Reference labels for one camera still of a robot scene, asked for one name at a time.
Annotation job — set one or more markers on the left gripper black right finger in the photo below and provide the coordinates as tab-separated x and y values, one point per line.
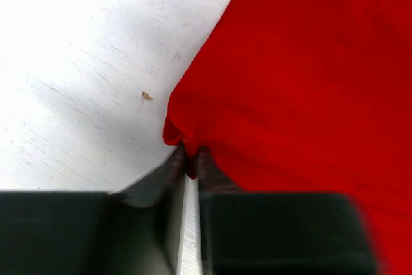
245	232

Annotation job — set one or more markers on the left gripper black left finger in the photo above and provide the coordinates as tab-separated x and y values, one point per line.
132	231

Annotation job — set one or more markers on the red t shirt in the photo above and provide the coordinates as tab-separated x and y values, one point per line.
309	95

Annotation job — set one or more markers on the small brown crumb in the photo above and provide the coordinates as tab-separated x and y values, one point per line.
146	96

